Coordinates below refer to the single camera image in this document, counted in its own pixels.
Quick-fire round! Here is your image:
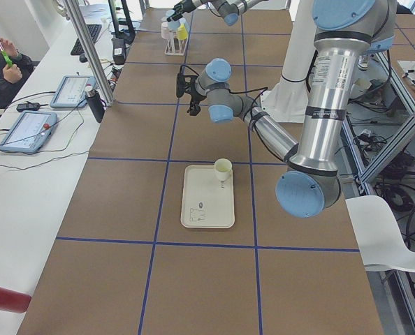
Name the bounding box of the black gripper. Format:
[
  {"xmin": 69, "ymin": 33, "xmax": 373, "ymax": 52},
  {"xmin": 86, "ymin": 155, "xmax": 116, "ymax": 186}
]
[
  {"xmin": 173, "ymin": 0, "xmax": 197, "ymax": 14},
  {"xmin": 185, "ymin": 75, "xmax": 206, "ymax": 116}
]

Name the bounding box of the blue plastic cup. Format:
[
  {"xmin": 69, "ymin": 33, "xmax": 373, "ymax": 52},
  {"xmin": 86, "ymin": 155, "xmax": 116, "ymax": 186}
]
[{"xmin": 168, "ymin": 19, "xmax": 182, "ymax": 31}]

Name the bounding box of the yellow plastic cup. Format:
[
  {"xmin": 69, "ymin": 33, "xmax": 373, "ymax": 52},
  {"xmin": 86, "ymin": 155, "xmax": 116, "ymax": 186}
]
[{"xmin": 176, "ymin": 24, "xmax": 189, "ymax": 41}]

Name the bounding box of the pink plastic cup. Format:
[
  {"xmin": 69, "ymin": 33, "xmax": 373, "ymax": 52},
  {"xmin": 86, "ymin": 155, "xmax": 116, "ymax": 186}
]
[{"xmin": 161, "ymin": 22, "xmax": 170, "ymax": 40}]

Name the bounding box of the pale green plastic cup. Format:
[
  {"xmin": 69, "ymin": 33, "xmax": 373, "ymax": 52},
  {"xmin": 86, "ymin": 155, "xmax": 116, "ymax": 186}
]
[{"xmin": 214, "ymin": 158, "xmax": 233, "ymax": 182}]

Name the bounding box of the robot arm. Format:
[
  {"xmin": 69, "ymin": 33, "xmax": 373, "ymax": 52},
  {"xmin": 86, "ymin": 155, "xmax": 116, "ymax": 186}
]
[
  {"xmin": 166, "ymin": 0, "xmax": 262, "ymax": 26},
  {"xmin": 176, "ymin": 1, "xmax": 397, "ymax": 218}
]

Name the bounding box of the black water bottle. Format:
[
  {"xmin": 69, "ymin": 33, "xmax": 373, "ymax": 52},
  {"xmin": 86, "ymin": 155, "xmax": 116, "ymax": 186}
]
[{"xmin": 85, "ymin": 84, "xmax": 105, "ymax": 123}]

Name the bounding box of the black keyboard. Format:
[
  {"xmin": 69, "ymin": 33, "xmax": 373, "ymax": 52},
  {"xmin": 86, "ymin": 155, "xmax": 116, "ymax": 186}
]
[{"xmin": 69, "ymin": 23, "xmax": 103, "ymax": 57}]

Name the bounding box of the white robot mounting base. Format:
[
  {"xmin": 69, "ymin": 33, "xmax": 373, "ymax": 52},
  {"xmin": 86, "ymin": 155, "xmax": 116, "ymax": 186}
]
[{"xmin": 261, "ymin": 0, "xmax": 316, "ymax": 123}]

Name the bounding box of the far blue teach pendant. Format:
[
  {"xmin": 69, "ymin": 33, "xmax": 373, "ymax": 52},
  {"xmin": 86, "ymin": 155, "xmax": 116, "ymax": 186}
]
[{"xmin": 50, "ymin": 75, "xmax": 96, "ymax": 108}]

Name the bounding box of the blue teach pendant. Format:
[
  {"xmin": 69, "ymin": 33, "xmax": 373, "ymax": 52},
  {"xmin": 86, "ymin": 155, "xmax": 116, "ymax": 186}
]
[
  {"xmin": 0, "ymin": 110, "xmax": 58, "ymax": 154},
  {"xmin": 50, "ymin": 75, "xmax": 96, "ymax": 108}
]

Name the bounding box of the cream plastic tray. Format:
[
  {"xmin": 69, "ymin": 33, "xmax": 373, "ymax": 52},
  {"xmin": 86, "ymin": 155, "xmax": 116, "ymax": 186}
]
[{"xmin": 180, "ymin": 165, "xmax": 235, "ymax": 229}]

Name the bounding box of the black power adapter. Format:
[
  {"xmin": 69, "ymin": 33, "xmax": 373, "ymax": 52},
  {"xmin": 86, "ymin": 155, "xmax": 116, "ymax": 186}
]
[{"xmin": 16, "ymin": 102, "xmax": 41, "ymax": 112}]

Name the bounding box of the near blue teach pendant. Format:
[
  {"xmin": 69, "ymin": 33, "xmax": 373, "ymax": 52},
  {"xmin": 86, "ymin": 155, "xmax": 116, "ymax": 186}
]
[{"xmin": 0, "ymin": 110, "xmax": 58, "ymax": 154}]

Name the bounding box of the green plastic tool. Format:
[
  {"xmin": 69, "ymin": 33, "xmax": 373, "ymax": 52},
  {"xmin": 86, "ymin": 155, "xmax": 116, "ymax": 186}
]
[{"xmin": 1, "ymin": 51, "xmax": 13, "ymax": 68}]

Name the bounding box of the person in black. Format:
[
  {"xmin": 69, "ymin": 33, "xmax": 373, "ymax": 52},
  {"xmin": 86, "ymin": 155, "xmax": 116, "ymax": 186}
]
[{"xmin": 0, "ymin": 38, "xmax": 34, "ymax": 109}]

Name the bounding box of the white chair at right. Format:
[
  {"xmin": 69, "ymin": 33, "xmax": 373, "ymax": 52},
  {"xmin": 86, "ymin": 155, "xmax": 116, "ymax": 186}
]
[{"xmin": 346, "ymin": 195, "xmax": 415, "ymax": 273}]

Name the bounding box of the red bottle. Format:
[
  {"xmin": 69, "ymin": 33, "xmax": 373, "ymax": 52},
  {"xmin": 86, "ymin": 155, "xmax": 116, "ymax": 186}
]
[{"xmin": 0, "ymin": 287, "xmax": 31, "ymax": 313}]

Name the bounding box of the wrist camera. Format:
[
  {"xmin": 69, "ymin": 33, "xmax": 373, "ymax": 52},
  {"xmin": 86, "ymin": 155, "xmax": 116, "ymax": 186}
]
[{"xmin": 175, "ymin": 73, "xmax": 187, "ymax": 98}]

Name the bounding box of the white wire cup rack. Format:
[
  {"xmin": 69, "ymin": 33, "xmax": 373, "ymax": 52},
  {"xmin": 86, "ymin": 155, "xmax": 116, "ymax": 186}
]
[{"xmin": 164, "ymin": 19, "xmax": 188, "ymax": 56}]

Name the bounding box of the aluminium frame post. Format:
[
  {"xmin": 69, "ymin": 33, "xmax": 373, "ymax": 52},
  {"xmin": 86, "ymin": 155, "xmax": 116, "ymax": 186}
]
[{"xmin": 64, "ymin": 0, "xmax": 115, "ymax": 106}]

